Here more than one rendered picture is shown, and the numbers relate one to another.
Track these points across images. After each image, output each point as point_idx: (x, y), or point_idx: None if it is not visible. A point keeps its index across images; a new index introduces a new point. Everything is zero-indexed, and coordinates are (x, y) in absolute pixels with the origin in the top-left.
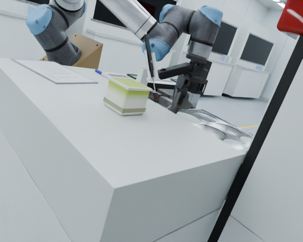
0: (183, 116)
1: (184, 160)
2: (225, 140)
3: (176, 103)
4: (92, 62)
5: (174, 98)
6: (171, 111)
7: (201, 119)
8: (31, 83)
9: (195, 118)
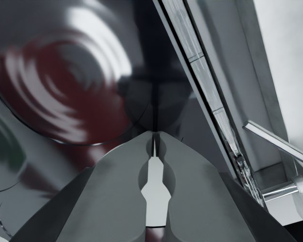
0: (156, 177)
1: None
2: None
3: (101, 163)
4: None
5: (185, 176)
6: (200, 138)
7: (163, 235)
8: None
9: (160, 215)
